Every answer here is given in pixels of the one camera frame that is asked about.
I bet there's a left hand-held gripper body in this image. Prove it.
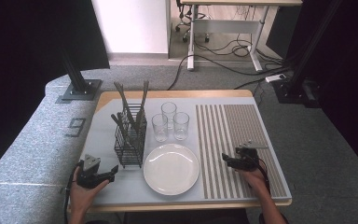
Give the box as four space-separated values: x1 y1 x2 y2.
76 153 106 190

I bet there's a black wire cutlery basket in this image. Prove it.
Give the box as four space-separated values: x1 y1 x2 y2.
114 103 148 170

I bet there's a silver fork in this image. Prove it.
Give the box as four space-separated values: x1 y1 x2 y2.
135 81 148 129

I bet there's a tangle of black cables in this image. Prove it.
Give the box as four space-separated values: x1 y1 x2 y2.
194 31 285 68

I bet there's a grey striped placemat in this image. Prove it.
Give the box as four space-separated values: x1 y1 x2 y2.
195 104 290 200

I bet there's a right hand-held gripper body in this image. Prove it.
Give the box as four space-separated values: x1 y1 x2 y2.
234 140 270 172

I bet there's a person's right hand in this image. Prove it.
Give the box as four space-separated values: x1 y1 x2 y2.
237 167 270 196

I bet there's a black office chair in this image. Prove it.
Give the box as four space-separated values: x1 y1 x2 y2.
174 0 211 44

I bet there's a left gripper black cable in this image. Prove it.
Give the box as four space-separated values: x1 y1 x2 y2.
63 160 85 224

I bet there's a clear drinking glass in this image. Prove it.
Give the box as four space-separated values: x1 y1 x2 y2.
151 113 169 143
172 111 190 142
160 101 178 130

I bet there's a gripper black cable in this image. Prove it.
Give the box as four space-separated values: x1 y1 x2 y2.
255 157 272 197
63 160 85 224

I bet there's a white plate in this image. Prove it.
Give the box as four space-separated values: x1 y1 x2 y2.
143 143 200 197

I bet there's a white power strip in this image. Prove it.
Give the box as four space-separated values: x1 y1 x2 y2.
265 73 287 84

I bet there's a long black floor cable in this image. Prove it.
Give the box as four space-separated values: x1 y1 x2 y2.
167 54 293 91

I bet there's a person's left hand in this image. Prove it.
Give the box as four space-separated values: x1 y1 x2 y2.
69 166 111 213

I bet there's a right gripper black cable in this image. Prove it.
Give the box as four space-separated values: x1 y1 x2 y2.
255 157 272 197

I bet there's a white partition panel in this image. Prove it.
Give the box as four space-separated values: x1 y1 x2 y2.
91 0 172 59

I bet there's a white desk with metal frame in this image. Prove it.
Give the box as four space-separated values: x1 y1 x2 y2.
179 0 303 73

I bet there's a black metal stand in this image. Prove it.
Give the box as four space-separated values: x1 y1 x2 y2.
55 46 103 102
273 0 344 108

